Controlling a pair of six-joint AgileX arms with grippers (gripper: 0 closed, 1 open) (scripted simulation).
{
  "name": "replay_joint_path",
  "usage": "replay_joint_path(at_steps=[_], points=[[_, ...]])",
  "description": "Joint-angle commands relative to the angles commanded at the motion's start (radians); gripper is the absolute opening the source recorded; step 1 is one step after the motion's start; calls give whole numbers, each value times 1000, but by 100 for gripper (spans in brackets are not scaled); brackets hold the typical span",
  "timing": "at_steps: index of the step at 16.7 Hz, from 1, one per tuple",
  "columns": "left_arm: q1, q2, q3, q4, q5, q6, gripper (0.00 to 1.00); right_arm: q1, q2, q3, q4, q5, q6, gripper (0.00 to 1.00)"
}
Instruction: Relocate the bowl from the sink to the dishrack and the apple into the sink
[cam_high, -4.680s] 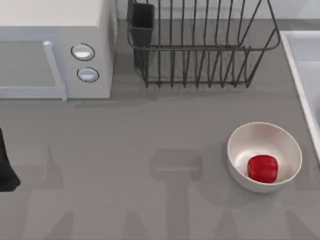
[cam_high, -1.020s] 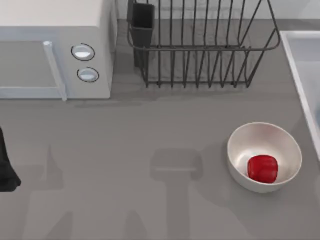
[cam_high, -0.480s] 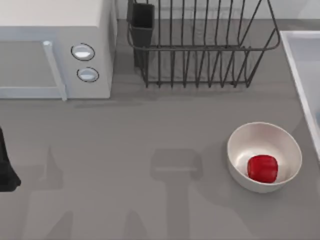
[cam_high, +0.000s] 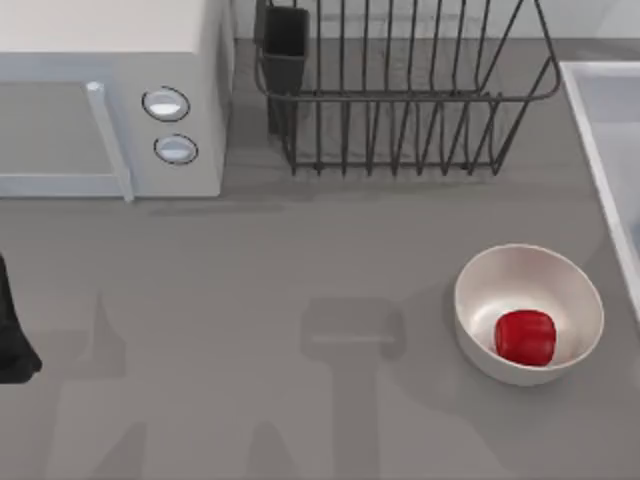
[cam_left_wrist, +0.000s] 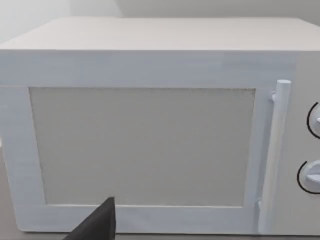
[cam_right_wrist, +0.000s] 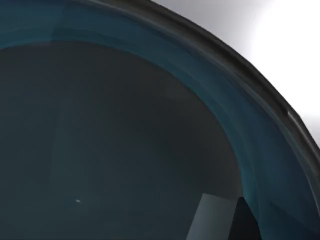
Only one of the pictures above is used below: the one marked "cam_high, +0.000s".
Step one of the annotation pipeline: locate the dark wire dish rack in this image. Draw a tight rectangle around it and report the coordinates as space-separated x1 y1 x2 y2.
253 0 562 178

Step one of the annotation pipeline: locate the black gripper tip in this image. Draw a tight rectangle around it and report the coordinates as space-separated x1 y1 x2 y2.
0 254 43 385

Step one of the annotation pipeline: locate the black cutlery holder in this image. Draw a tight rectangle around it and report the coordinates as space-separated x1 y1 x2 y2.
254 4 311 96

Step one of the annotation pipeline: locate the round microwave knob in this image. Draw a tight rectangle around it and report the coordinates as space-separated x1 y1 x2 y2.
141 85 192 124
153 133 200 167

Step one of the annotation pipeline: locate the pale microwave door handle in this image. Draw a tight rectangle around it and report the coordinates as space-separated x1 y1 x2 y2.
85 81 136 203

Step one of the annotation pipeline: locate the white bowl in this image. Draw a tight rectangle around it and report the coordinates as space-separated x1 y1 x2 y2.
453 243 606 387

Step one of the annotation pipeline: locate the pale microwave oven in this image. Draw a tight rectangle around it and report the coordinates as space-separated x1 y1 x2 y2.
0 0 236 203

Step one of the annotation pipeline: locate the red bell pepper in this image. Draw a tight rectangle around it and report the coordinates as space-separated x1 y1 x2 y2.
494 309 558 366

